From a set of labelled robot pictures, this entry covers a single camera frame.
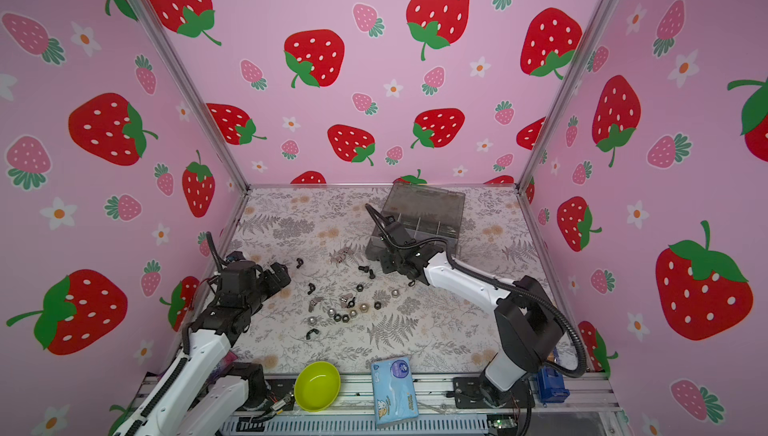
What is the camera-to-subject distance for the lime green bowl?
728 mm

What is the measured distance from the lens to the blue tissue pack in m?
0.67

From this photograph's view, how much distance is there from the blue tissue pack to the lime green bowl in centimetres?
11
